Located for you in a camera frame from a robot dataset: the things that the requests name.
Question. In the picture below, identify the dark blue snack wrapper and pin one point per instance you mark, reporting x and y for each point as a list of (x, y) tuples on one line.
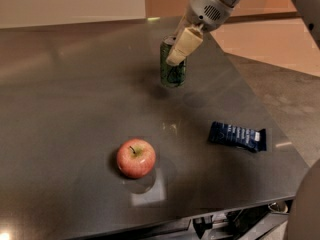
[(236, 136)]

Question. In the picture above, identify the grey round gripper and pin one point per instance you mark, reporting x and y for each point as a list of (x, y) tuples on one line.
[(204, 13)]

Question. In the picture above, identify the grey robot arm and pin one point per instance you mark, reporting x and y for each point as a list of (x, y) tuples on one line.
[(286, 49)]

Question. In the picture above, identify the green soda can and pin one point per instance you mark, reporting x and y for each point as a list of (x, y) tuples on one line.
[(171, 76)]

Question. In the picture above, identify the red apple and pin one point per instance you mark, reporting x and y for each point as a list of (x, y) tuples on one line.
[(135, 158)]

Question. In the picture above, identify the dark under-table drawer hardware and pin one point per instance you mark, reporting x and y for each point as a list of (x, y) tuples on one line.
[(246, 224)]

